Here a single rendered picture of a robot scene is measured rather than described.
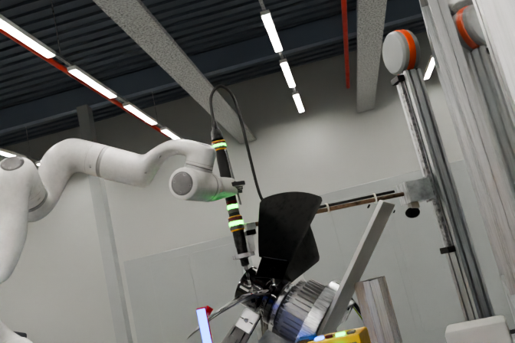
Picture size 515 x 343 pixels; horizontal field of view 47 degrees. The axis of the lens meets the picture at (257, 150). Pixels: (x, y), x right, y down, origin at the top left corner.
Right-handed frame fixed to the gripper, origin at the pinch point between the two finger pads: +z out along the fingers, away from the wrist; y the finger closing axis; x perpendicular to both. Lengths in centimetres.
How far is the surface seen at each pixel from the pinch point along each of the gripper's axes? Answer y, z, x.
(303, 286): 15.1, 3.2, -33.0
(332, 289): 22.9, 4.4, -35.5
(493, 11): 70, -131, -15
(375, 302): 33, 10, -42
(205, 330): 0, -35, -37
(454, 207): 62, 38, -20
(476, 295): 60, 37, -48
